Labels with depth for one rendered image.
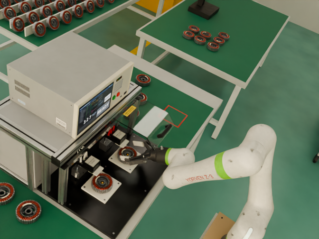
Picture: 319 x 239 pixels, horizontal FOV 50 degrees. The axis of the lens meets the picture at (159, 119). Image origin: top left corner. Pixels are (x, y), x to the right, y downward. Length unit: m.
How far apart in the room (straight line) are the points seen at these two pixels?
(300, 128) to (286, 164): 0.68
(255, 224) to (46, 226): 0.95
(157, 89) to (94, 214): 1.14
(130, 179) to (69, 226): 0.41
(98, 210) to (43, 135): 0.47
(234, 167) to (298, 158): 2.43
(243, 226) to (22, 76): 1.16
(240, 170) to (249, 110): 2.66
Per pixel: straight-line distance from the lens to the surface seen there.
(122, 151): 1.94
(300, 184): 3.51
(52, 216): 1.76
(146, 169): 1.95
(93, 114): 1.59
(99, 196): 1.79
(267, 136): 1.45
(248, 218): 1.63
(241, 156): 1.33
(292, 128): 4.07
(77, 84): 1.53
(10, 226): 1.75
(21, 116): 1.66
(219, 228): 1.85
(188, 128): 2.29
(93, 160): 1.74
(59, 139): 1.56
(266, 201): 1.68
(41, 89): 1.53
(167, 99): 2.46
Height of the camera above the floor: 2.28
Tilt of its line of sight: 42 degrees down
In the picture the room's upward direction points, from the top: 17 degrees clockwise
